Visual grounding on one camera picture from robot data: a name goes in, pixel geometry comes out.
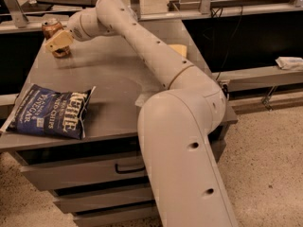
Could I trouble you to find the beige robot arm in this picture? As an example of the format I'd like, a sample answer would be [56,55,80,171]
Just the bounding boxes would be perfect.
[46,0,238,227]

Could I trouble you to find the blue kettle chips bag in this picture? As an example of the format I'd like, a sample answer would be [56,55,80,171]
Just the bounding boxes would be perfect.
[1,84,96,139]

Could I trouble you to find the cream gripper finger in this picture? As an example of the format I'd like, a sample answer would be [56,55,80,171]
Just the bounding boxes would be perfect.
[45,30,73,52]

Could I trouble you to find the yellow sponge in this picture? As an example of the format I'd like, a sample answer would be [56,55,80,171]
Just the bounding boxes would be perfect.
[170,44,187,58]

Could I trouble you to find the white crumpled packet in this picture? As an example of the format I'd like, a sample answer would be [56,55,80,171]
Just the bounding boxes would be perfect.
[276,57,303,71]

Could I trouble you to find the orange soda can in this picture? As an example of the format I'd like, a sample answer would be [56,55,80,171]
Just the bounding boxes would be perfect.
[42,18,70,58]

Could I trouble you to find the grey drawer cabinet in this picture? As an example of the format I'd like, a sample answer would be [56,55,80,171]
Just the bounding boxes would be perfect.
[0,19,239,227]

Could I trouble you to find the black hanging cable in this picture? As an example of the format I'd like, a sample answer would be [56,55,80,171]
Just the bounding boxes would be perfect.
[214,6,244,82]

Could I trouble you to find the black drawer handle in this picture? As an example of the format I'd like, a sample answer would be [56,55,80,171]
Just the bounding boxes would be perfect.
[115,164,145,175]

